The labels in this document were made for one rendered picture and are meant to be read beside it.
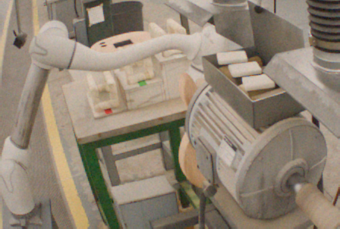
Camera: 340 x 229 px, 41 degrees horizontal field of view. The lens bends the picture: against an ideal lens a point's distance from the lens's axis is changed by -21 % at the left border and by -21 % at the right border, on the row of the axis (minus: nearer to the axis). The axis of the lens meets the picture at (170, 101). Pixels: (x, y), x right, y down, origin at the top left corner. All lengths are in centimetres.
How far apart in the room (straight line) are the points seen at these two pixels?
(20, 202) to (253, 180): 115
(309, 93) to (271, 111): 23
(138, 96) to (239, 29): 99
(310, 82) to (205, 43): 102
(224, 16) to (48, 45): 69
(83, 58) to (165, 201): 63
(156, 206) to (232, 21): 51
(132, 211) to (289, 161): 48
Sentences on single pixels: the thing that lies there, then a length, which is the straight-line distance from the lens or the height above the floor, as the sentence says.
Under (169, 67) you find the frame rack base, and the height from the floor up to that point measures 107.
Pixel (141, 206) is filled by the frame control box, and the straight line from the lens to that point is 136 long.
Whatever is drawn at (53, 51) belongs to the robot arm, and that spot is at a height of 138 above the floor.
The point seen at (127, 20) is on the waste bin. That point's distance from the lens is 464.
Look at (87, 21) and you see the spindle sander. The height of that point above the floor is 91.
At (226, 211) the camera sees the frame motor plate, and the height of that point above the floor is 112.
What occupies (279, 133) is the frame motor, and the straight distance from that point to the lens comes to 104.
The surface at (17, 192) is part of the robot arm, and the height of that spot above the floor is 88.
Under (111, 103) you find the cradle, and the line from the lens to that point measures 224.
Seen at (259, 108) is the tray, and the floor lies 142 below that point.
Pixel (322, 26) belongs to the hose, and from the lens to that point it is 87.
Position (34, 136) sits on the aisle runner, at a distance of 437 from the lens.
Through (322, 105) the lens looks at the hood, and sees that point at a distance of 80.
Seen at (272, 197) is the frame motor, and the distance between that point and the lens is 111.
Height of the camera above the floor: 189
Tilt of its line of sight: 25 degrees down
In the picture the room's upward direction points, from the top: 9 degrees counter-clockwise
